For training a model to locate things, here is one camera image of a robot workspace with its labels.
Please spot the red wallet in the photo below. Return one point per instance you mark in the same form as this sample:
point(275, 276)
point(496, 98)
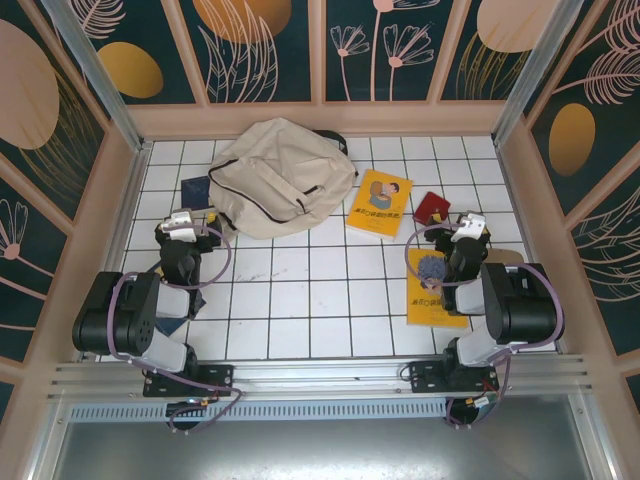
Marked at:
point(431, 205)

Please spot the tan pencil case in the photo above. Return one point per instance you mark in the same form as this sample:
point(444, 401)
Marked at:
point(507, 255)

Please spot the thick navy notebook gold label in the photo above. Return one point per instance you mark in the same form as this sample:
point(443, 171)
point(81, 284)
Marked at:
point(195, 192)

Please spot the yellow book boy and bag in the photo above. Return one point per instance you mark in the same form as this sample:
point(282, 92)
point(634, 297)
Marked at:
point(380, 205)

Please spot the yellow book blue-haired figure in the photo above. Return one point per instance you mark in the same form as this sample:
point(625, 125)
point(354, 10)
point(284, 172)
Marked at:
point(425, 307)

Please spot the thin navy booklet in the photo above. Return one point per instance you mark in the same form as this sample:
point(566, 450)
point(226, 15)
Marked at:
point(169, 327)

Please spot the beige canvas backpack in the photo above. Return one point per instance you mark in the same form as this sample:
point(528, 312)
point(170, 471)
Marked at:
point(280, 170)

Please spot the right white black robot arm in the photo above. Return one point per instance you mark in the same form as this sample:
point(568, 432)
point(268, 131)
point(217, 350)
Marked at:
point(525, 310)

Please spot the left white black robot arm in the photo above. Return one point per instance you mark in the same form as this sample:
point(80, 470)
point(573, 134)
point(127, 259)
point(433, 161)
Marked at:
point(110, 320)

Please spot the small wiring connector board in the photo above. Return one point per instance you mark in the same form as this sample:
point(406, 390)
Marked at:
point(482, 401)
point(192, 401)

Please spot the grey metal sheet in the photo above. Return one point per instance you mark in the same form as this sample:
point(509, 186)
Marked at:
point(320, 450)

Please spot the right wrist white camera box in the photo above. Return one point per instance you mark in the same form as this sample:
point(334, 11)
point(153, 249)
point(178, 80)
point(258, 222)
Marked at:
point(470, 226)

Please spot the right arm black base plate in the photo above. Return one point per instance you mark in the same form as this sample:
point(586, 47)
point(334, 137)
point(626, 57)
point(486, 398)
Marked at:
point(425, 377)

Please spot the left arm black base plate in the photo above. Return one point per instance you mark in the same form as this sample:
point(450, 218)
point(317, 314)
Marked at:
point(220, 377)

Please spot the aluminium corner post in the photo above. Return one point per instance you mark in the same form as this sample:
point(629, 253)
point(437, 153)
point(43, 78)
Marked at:
point(535, 75)
point(100, 85)

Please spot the aluminium mounting rail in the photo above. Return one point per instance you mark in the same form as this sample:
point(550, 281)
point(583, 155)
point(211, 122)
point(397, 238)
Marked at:
point(320, 372)

